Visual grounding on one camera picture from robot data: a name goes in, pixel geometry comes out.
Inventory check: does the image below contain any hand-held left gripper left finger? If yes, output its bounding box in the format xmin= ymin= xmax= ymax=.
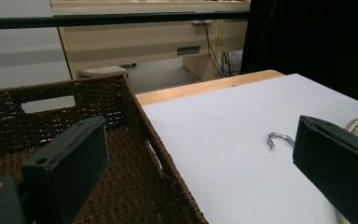
xmin=21 ymin=116 xmax=110 ymax=224

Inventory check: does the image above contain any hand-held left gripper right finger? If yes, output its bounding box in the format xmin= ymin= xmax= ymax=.
xmin=292 ymin=115 xmax=358 ymax=224

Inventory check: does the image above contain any brown woven basket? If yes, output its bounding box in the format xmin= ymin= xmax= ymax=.
xmin=0 ymin=73 xmax=209 ymax=224

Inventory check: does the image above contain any grey chair base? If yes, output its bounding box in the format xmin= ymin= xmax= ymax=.
xmin=80 ymin=65 xmax=129 ymax=78

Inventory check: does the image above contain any white table mat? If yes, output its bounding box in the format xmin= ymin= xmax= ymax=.
xmin=141 ymin=73 xmax=358 ymax=224

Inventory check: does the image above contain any white cabinet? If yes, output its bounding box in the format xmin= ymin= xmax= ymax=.
xmin=0 ymin=0 xmax=73 ymax=91

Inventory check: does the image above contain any dark curtain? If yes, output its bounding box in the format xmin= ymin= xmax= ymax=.
xmin=241 ymin=0 xmax=358 ymax=108

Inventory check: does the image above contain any light wooden desk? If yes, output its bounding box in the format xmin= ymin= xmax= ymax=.
xmin=49 ymin=0 xmax=251 ymax=82

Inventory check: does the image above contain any black horizontal bar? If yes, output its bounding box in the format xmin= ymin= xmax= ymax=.
xmin=0 ymin=11 xmax=251 ymax=31

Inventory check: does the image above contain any black cable bundle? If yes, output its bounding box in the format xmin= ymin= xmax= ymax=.
xmin=222 ymin=50 xmax=242 ymax=77

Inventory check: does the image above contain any black hanging cable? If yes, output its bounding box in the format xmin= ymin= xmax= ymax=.
xmin=201 ymin=20 xmax=227 ymax=78

